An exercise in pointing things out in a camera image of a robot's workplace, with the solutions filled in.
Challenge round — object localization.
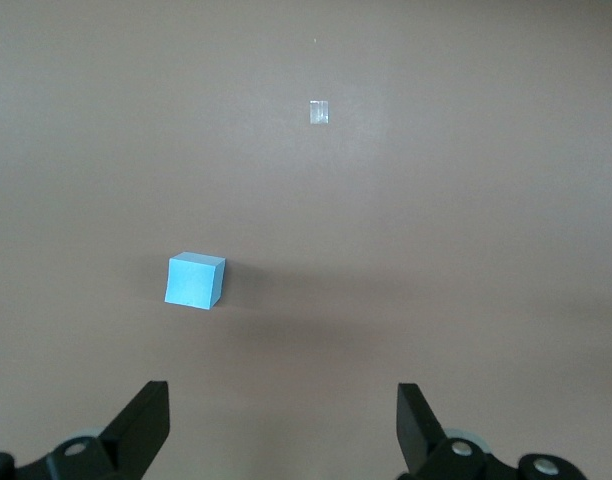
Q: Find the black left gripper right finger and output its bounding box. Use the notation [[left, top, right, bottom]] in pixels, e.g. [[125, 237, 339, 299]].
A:
[[395, 383, 585, 480]]

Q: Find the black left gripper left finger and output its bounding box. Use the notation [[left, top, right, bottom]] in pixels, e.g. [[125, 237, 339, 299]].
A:
[[0, 380, 171, 480]]

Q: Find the light blue foam block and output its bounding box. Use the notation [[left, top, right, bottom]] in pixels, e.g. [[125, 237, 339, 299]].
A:
[[163, 251, 226, 311]]

